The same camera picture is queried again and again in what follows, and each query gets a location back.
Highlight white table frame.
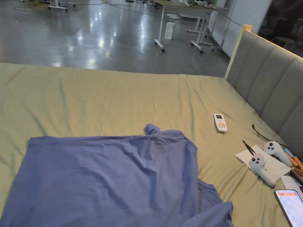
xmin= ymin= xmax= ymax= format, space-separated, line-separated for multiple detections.
xmin=48 ymin=0 xmax=68 ymax=12

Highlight white card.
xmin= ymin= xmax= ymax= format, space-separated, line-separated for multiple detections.
xmin=280 ymin=175 xmax=303 ymax=192

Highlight white hand controller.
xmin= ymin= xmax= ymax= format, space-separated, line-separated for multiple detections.
xmin=249 ymin=154 xmax=276 ymax=187
xmin=263 ymin=141 xmax=293 ymax=168

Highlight orange pen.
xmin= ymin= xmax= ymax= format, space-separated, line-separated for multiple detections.
xmin=284 ymin=148 xmax=303 ymax=175

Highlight white desk with wheels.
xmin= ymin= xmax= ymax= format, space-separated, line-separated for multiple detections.
xmin=153 ymin=0 xmax=229 ymax=54

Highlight white paper sheet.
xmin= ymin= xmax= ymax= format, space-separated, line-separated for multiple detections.
xmin=235 ymin=145 xmax=292 ymax=181

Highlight blue shirt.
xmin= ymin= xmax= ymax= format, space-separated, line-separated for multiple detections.
xmin=0 ymin=123 xmax=234 ymax=227

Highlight grey padded headboard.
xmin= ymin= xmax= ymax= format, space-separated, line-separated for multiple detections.
xmin=224 ymin=25 xmax=303 ymax=152

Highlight white box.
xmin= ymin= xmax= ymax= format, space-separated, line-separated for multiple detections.
xmin=164 ymin=22 xmax=176 ymax=40

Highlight black tweezers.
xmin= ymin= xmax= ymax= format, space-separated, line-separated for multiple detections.
xmin=242 ymin=140 xmax=255 ymax=156

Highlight smartphone with lit screen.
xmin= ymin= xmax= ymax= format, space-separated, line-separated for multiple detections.
xmin=274 ymin=189 xmax=303 ymax=227

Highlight black cable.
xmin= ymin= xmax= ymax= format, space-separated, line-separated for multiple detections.
xmin=252 ymin=124 xmax=287 ymax=147

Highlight white remote control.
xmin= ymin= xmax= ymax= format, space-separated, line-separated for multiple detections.
xmin=213 ymin=113 xmax=228 ymax=133

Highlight bed with pale green sheet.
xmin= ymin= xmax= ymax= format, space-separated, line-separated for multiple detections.
xmin=0 ymin=62 xmax=303 ymax=227

